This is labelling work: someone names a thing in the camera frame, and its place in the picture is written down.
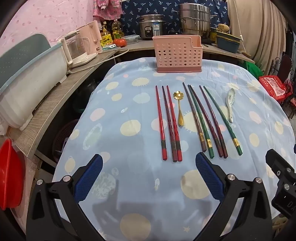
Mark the large cooking oil bottle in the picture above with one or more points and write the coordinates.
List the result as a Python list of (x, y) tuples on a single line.
[(118, 29)]

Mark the white ceramic spoon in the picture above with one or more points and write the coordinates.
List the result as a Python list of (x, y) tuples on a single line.
[(230, 95)]

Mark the pink dotted curtain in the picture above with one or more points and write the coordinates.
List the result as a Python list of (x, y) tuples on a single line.
[(46, 18)]

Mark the red plastic basin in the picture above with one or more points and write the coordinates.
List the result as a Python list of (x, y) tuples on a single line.
[(11, 173)]

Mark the gold flower spoon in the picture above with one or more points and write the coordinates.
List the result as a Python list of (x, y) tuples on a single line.
[(180, 120)]

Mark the green white packet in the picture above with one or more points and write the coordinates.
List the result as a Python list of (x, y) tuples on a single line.
[(109, 46)]

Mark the black metal chair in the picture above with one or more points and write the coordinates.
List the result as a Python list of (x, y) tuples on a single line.
[(285, 67)]

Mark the red tomato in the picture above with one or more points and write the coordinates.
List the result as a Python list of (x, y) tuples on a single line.
[(119, 42)]

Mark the brown chopstick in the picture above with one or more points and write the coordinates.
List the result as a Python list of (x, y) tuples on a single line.
[(193, 115)]

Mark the glass food container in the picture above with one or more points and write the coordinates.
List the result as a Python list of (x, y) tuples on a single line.
[(130, 39)]

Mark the pink floral garment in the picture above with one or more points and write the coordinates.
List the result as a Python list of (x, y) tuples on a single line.
[(108, 8)]

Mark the steel steamer pot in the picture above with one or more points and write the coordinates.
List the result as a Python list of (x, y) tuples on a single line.
[(194, 18)]

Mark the white plastic tub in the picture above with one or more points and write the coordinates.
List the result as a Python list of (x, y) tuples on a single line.
[(27, 92)]

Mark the green chopstick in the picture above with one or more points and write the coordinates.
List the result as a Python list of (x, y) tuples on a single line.
[(219, 115), (199, 120)]

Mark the beige curtain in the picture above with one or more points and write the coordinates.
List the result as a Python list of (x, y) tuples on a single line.
[(259, 34)]

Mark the blue patterned cloth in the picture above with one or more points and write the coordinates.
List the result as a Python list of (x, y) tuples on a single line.
[(171, 14)]

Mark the pink perforated utensil holder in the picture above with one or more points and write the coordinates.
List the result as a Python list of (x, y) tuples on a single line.
[(175, 55)]

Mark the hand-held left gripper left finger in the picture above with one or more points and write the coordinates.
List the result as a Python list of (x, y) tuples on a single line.
[(89, 178)]

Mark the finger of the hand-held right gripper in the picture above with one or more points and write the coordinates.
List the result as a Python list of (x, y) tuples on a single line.
[(277, 163)]

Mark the dark red chopstick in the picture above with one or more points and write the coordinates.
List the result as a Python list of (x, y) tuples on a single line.
[(211, 115), (205, 120)]

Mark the steel rice cooker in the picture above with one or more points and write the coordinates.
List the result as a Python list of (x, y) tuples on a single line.
[(152, 27)]

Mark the blue dotted tablecloth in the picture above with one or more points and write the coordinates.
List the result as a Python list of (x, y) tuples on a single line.
[(138, 139)]

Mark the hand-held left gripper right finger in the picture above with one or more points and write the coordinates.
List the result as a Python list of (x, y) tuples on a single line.
[(209, 176)]

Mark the green plastic bag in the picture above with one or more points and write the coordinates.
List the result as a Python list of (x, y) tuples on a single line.
[(255, 68)]

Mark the glass kettle white base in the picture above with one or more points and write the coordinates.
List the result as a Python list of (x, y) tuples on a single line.
[(76, 46)]

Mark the pink electric kettle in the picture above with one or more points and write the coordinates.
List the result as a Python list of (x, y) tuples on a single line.
[(91, 34)]

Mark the yellow sponge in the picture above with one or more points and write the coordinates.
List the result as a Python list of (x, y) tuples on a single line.
[(223, 27)]

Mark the red bag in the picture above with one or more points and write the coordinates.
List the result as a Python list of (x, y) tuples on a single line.
[(272, 87)]

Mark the small yellow label bottle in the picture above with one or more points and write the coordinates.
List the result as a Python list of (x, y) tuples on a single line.
[(106, 38)]

